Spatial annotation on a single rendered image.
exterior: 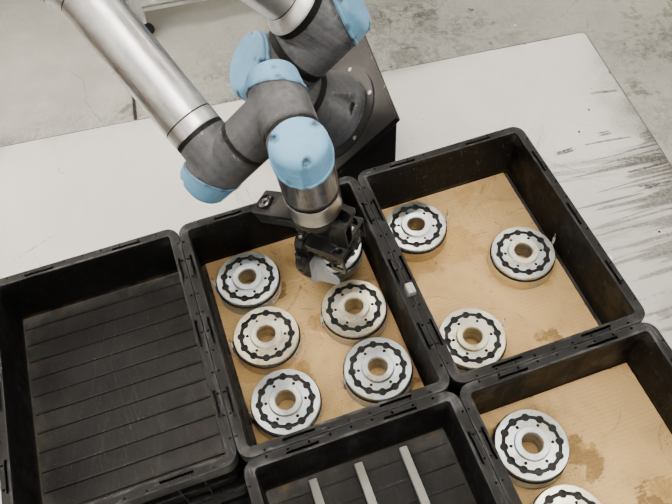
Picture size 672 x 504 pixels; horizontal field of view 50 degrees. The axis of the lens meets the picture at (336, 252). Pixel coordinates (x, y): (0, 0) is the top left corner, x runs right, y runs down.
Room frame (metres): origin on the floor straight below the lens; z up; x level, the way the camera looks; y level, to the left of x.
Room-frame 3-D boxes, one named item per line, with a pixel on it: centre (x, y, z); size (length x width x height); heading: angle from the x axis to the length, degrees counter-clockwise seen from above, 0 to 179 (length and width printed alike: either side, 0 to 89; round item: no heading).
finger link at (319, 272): (0.59, 0.02, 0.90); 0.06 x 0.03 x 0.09; 60
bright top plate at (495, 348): (0.48, -0.19, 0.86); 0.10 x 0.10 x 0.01
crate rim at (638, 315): (0.61, -0.24, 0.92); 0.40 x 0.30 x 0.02; 15
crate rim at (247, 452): (0.53, 0.05, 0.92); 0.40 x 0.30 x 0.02; 15
